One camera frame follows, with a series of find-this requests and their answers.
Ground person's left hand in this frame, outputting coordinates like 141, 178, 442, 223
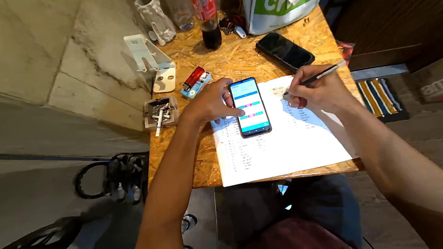
184, 77, 245, 124

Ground person's right hand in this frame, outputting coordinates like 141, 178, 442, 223
283, 64, 358, 115

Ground smartphone with lit screen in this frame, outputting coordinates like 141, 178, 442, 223
230, 77, 272, 138

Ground black and clear pen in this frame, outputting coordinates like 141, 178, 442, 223
283, 59, 347, 97

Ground person's left forearm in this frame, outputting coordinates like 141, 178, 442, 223
135, 110, 203, 249

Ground person's right forearm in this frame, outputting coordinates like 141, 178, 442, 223
336, 95, 443, 249

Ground wooden particle board table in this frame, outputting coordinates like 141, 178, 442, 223
148, 5, 366, 189

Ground light blue cigarette pack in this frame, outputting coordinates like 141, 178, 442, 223
180, 71, 212, 99

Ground black smartphone, dark screen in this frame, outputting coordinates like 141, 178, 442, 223
255, 32, 316, 73

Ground red lighter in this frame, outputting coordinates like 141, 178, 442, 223
183, 66, 205, 92

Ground cola bottle with red label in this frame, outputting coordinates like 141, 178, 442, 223
192, 0, 222, 50

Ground open notebook with handwriting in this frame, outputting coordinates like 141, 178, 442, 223
210, 75, 366, 187

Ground bunch of keys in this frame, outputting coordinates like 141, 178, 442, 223
218, 15, 247, 39

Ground pile of cigarette butts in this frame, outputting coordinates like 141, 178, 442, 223
153, 102, 176, 122

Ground white and green bag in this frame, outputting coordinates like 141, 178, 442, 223
242, 0, 320, 36

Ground clear plastic bottle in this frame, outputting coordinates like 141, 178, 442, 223
167, 0, 195, 32

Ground striped rug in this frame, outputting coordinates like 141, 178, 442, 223
356, 78, 410, 123

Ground square ashtray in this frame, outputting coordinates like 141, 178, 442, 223
144, 96, 179, 130

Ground dark wooden cabinet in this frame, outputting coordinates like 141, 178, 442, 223
330, 0, 443, 73

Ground person's legs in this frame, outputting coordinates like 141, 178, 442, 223
215, 174, 363, 249

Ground cardboard box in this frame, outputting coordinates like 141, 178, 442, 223
407, 58, 443, 104

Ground person's body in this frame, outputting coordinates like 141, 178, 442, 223
244, 217, 354, 249

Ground black curved object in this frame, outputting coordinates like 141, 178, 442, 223
8, 216, 83, 249

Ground white metal bracket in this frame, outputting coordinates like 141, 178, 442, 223
123, 34, 177, 94

